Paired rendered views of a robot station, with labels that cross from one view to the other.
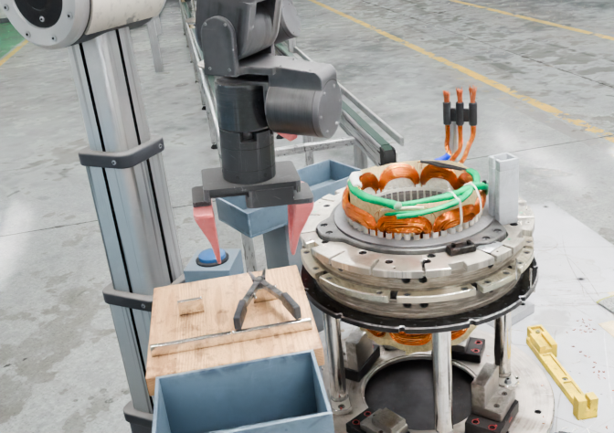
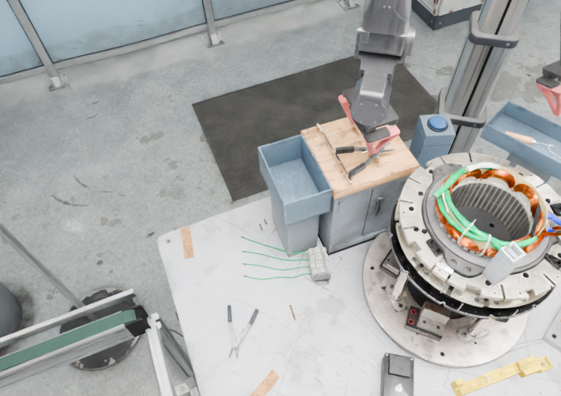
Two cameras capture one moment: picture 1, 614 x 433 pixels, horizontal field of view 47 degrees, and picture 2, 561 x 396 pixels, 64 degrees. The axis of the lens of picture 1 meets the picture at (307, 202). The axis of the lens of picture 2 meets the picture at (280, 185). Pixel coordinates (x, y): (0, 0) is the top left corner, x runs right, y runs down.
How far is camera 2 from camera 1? 0.73 m
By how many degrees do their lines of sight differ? 65
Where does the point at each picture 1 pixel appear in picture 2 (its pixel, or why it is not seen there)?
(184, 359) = (316, 139)
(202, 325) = (346, 139)
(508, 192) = (496, 266)
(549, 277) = not seen: outside the picture
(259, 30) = (375, 46)
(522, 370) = (485, 347)
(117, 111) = (491, 7)
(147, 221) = (466, 77)
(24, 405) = (502, 100)
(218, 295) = not seen: hidden behind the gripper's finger
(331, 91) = (371, 106)
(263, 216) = (495, 134)
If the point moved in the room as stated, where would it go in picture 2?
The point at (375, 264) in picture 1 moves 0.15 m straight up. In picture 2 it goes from (410, 203) to (428, 153)
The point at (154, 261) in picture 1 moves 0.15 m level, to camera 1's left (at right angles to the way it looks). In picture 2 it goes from (457, 99) to (432, 63)
